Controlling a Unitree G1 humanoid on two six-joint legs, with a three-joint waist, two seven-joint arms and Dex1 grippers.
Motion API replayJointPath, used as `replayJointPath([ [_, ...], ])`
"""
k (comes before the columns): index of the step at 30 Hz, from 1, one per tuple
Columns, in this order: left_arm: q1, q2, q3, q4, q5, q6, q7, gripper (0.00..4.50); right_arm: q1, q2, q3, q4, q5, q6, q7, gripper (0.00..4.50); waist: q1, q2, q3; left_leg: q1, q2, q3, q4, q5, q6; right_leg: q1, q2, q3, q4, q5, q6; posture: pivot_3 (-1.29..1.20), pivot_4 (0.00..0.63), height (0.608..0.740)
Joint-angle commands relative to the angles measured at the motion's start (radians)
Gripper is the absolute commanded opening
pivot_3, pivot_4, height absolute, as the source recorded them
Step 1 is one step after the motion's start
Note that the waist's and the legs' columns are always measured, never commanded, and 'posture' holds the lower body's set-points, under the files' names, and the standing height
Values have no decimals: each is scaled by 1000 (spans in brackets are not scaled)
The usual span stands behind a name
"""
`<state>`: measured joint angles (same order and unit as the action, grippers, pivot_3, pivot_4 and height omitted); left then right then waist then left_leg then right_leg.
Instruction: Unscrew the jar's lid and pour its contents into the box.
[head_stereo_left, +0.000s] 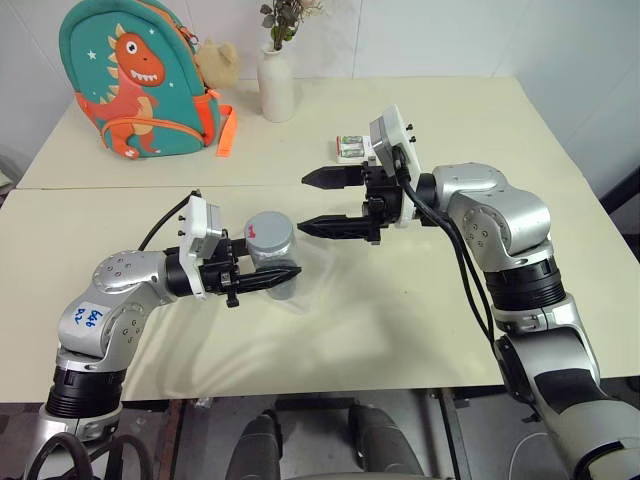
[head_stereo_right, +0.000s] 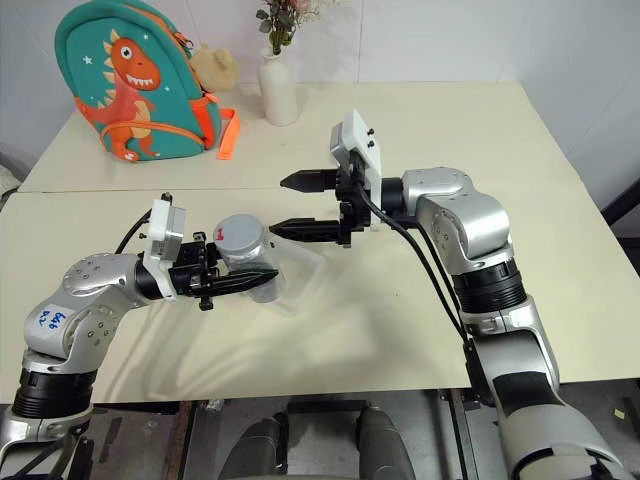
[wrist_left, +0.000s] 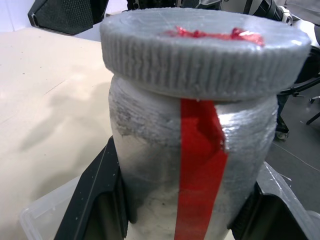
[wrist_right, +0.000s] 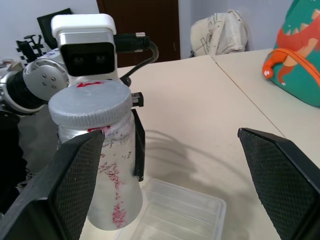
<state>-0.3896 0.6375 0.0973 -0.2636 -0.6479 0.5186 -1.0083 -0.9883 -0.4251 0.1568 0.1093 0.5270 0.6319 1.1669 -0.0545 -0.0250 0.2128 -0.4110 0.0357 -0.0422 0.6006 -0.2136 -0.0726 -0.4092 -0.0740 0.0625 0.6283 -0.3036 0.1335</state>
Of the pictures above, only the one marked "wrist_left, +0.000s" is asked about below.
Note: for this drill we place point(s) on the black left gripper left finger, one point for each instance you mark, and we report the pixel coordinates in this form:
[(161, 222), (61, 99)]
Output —
[(97, 190)]

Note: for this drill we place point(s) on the grey ribbed jar lid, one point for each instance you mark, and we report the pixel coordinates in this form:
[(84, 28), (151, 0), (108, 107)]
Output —
[(190, 65)]

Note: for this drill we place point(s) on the black wheeled chair base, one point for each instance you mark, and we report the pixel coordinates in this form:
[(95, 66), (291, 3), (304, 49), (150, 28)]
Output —
[(282, 117)]

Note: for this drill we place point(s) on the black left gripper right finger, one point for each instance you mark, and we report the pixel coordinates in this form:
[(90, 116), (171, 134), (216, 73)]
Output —
[(272, 212)]

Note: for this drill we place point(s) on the grey jar with red tape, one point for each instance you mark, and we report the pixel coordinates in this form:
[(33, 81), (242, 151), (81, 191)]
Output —
[(155, 160)]

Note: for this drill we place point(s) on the clear plastic box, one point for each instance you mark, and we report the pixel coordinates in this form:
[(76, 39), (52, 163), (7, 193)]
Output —
[(41, 215)]

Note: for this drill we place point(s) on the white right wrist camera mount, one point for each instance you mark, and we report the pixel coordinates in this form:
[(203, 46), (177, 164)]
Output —
[(287, 17)]

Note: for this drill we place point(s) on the silver black robot torso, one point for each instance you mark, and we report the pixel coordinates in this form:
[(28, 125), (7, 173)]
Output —
[(187, 3)]

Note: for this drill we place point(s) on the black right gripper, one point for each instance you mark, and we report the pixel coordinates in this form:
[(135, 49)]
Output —
[(313, 62)]

